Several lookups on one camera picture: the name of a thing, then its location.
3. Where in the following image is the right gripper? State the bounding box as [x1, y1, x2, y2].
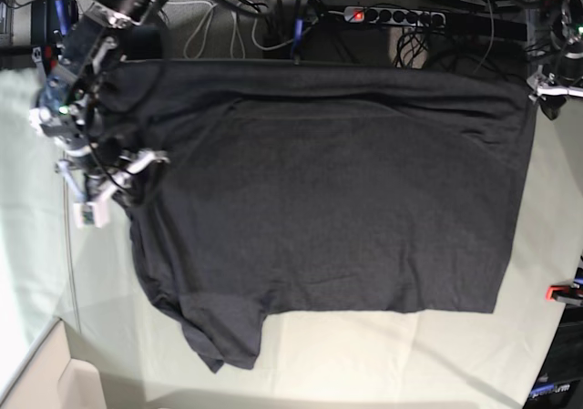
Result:
[55, 148, 170, 209]

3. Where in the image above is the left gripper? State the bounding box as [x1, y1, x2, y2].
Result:
[527, 71, 582, 120]

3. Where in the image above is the black t-shirt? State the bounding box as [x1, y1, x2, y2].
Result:
[100, 61, 536, 372]

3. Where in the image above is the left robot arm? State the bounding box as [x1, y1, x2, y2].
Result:
[527, 0, 582, 120]

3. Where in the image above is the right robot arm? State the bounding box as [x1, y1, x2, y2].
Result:
[29, 0, 169, 206]

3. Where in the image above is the light green table cloth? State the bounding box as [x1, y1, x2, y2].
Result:
[1, 69, 582, 408]

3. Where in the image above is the red black table clamp left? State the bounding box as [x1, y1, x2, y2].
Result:
[31, 45, 60, 83]

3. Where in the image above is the red black table clamp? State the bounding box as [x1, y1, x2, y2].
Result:
[31, 45, 60, 83]
[546, 278, 582, 307]

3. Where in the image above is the black device box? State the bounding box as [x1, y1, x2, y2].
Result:
[31, 0, 79, 47]

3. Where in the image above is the black power strip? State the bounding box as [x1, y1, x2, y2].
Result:
[343, 6, 446, 29]

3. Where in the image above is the red black table clamp right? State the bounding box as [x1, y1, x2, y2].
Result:
[546, 278, 582, 307]

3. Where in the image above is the beige cardboard box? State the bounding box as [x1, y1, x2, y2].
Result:
[1, 319, 107, 409]

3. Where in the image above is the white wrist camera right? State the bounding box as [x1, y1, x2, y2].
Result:
[73, 201, 110, 228]

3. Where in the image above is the white looped cable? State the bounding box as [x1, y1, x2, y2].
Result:
[181, 0, 297, 59]

